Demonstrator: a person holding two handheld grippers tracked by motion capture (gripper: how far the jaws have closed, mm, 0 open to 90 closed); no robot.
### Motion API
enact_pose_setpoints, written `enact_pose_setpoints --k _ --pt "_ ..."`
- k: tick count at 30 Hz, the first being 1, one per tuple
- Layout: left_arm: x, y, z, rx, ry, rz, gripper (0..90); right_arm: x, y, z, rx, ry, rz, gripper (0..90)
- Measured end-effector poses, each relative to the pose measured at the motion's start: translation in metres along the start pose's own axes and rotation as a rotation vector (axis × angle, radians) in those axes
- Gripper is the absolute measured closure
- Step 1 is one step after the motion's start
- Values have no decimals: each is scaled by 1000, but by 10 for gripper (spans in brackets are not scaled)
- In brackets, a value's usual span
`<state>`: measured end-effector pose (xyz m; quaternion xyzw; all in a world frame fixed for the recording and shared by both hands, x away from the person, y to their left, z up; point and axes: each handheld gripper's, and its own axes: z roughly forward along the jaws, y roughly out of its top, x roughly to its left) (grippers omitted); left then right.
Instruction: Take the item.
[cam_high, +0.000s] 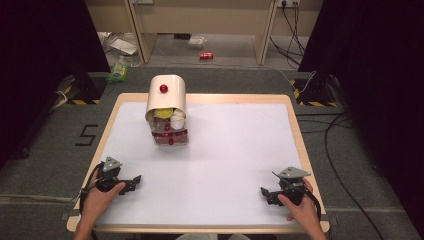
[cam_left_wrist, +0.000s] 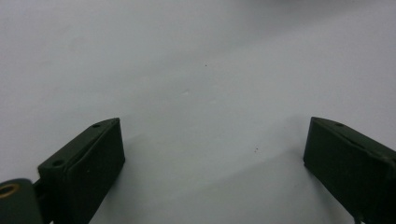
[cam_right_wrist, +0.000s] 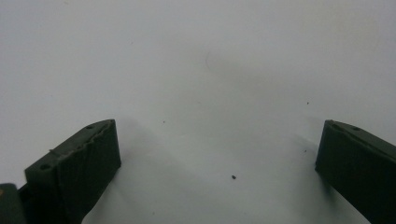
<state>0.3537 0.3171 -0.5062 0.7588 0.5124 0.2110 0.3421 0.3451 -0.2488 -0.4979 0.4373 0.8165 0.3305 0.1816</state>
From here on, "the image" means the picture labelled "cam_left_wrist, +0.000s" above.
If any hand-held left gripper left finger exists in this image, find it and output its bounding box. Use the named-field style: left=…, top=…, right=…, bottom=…
left=36, top=117, right=126, bottom=224

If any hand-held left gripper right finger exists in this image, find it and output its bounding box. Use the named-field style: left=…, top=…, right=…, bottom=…
left=303, top=116, right=396, bottom=224

